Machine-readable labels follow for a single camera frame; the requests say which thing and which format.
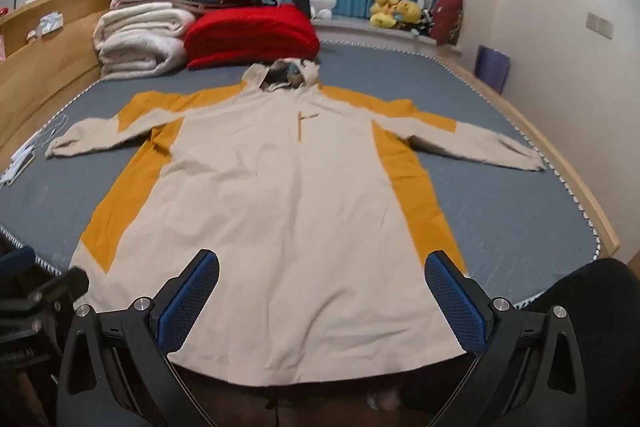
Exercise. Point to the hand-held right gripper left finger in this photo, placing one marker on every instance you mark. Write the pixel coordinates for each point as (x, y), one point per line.
(192, 289)

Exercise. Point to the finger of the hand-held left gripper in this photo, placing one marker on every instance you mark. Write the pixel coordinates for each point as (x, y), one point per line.
(65, 284)

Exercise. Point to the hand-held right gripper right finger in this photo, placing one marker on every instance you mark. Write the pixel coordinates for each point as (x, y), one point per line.
(452, 294)

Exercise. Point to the beige and orange hooded jacket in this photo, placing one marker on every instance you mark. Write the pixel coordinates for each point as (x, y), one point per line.
(280, 197)

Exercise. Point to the grey mattress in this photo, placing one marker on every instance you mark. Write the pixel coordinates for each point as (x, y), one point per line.
(480, 207)

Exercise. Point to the purple bag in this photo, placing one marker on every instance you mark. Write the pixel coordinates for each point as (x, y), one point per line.
(492, 67)

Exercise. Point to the white tissue pack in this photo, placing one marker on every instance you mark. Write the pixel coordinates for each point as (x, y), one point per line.
(51, 22)

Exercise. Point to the red folded blanket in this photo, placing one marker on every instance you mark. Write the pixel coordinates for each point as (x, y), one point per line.
(250, 32)

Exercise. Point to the dark red cushion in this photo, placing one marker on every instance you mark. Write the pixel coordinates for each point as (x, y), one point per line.
(446, 19)

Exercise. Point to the yellow plush toy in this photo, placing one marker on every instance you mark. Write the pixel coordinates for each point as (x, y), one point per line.
(410, 11)
(384, 9)

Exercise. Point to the white plush toy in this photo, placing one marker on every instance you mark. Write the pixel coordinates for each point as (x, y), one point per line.
(320, 2)

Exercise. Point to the wooden bed frame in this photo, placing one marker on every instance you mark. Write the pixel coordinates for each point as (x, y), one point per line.
(45, 67)

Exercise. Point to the white wall socket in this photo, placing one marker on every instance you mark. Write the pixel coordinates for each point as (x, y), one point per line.
(600, 26)

